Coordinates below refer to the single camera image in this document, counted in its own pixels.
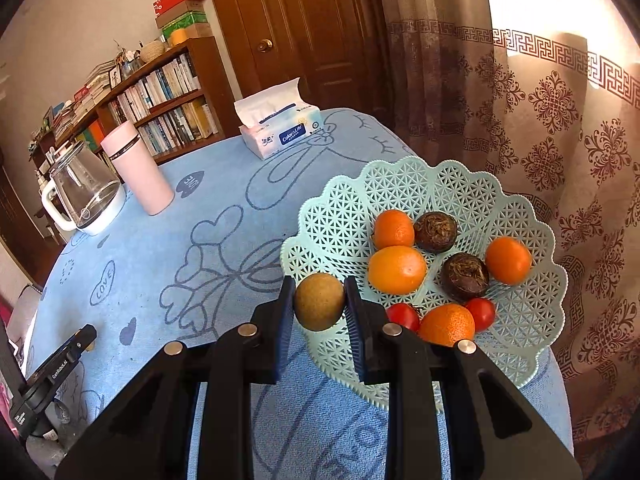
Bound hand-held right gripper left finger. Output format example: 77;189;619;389
54;275;297;480

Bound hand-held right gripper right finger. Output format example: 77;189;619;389
343;275;583;480

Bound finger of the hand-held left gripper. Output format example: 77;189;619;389
64;324;98;361

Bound tan round longan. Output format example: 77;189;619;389
293;273;347;332

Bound red cherry tomato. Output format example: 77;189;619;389
465;297;496;332
386;302;421;333

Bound large yellow-orange orange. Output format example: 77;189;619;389
368;246;428;295

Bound orange mandarin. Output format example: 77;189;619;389
373;210;416;250
419;303;476;347
485;236;533;286

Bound teal plastic lattice basket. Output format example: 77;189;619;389
280;156;569;413

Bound dark brown mangosteen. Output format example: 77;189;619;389
414;211;458;253
441;252;491;301

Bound pink thermos bottle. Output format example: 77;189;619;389
100;120;176;217

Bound white tissue pack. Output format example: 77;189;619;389
234;77;324;162

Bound pile of books atop bookshelf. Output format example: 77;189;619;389
50;60;121;136

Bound rows of shelved books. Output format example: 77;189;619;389
107;52;221;158

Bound wooden bookshelf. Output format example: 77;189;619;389
27;37;236;166

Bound brown patterned curtain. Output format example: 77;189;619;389
372;0;640;443

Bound brown wooden door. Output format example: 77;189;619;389
201;0;396;121

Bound green box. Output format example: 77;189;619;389
161;12;213;41

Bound tan cardboard box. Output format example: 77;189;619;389
156;0;208;28

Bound glass kettle with white handle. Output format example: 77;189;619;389
40;140;127;237

